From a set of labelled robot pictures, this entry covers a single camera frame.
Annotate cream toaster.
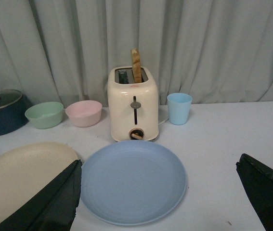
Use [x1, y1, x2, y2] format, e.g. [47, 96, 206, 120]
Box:
[107, 66, 159, 141]

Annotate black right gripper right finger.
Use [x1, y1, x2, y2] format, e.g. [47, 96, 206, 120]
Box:
[236, 154, 273, 231]

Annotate light blue cup right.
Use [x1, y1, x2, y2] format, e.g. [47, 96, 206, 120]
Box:
[167, 93, 192, 125]

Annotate blue plate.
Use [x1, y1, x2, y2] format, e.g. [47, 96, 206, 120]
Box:
[80, 141, 187, 226]

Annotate cream plate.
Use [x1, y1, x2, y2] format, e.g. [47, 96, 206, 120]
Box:
[0, 142, 78, 223]

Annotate green bowl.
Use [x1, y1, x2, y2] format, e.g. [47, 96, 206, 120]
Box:
[25, 102, 64, 129]

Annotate grey curtain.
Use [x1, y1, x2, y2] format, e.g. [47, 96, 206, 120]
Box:
[0, 0, 273, 105]

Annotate pink bowl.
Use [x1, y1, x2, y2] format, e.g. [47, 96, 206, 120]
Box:
[65, 100, 102, 128]

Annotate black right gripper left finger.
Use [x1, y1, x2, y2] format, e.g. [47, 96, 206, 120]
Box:
[0, 160, 82, 231]

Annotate bread slice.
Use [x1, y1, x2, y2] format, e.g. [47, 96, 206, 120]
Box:
[131, 48, 142, 83]

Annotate dark blue saucepan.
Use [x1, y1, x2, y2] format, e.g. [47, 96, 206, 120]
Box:
[0, 94, 32, 136]

